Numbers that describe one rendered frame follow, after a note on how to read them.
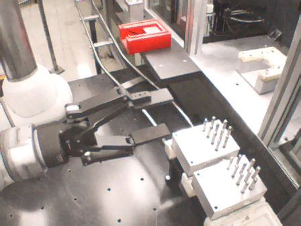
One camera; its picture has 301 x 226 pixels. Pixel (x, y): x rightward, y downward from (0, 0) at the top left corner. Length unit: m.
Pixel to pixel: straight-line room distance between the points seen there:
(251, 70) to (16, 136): 0.70
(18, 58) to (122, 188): 0.48
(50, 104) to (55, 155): 0.40
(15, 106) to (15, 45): 0.18
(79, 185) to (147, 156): 0.24
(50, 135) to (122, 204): 0.42
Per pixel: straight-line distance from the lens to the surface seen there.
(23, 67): 0.75
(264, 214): 0.59
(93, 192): 0.80
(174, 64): 0.84
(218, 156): 0.57
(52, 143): 0.41
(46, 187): 0.86
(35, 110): 0.79
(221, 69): 0.85
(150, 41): 0.89
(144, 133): 0.49
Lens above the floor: 1.37
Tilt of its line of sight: 46 degrees down
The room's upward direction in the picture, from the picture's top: straight up
